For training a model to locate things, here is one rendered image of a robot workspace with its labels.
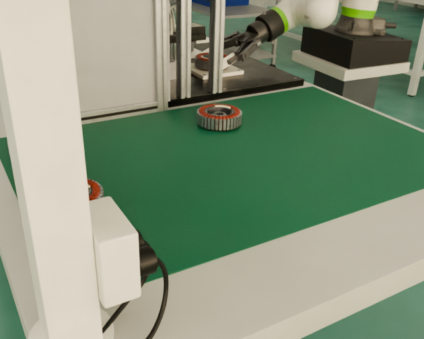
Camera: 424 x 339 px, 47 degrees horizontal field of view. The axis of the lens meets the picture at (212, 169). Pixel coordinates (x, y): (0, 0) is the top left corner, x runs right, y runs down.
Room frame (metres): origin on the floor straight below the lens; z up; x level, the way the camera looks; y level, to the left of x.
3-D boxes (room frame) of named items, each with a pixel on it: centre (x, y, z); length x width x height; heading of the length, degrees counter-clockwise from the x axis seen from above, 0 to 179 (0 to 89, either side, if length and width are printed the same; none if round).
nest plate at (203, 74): (1.54, 0.01, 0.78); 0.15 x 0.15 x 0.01; 31
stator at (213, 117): (1.13, -0.01, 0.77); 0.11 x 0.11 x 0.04
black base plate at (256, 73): (1.64, 0.09, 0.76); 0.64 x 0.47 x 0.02; 31
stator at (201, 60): (1.54, 0.01, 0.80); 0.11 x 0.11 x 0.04
